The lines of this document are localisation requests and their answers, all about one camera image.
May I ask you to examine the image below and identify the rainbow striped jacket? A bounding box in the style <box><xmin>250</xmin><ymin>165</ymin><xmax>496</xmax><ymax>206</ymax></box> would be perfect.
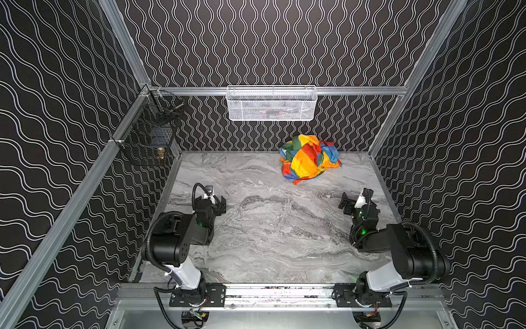
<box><xmin>279</xmin><ymin>134</ymin><xmax>342</xmax><ymax>185</ymax></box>

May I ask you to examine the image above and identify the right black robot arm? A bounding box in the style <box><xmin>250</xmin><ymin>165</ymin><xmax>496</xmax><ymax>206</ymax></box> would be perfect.
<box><xmin>338</xmin><ymin>189</ymin><xmax>451</xmax><ymax>307</ymax></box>

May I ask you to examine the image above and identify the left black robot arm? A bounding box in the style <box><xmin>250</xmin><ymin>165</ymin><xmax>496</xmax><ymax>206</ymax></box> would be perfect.
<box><xmin>141</xmin><ymin>182</ymin><xmax>227</xmax><ymax>307</ymax></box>

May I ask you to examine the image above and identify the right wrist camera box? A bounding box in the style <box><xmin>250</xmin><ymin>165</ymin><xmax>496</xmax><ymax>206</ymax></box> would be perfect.
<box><xmin>353</xmin><ymin>188</ymin><xmax>373</xmax><ymax>208</ymax></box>

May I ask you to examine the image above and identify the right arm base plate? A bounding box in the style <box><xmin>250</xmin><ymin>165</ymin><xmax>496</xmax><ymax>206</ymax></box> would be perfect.
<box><xmin>331</xmin><ymin>284</ymin><xmax>392</xmax><ymax>308</ymax></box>

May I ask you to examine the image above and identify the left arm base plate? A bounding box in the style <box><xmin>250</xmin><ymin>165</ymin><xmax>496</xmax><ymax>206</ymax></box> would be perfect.
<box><xmin>168</xmin><ymin>283</ymin><xmax>227</xmax><ymax>308</ymax></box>

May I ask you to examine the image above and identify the black wire wall basket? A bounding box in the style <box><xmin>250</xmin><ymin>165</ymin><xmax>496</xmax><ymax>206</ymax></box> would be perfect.
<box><xmin>116</xmin><ymin>90</ymin><xmax>186</xmax><ymax>168</ymax></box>

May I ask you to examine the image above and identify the aluminium front rail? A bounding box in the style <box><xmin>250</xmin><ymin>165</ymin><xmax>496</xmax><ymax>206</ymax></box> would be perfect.
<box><xmin>114</xmin><ymin>283</ymin><xmax>445</xmax><ymax>311</ymax></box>

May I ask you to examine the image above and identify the white mesh wall basket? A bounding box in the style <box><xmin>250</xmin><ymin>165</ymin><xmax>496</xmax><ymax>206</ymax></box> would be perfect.
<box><xmin>225</xmin><ymin>85</ymin><xmax>318</xmax><ymax>121</ymax></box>

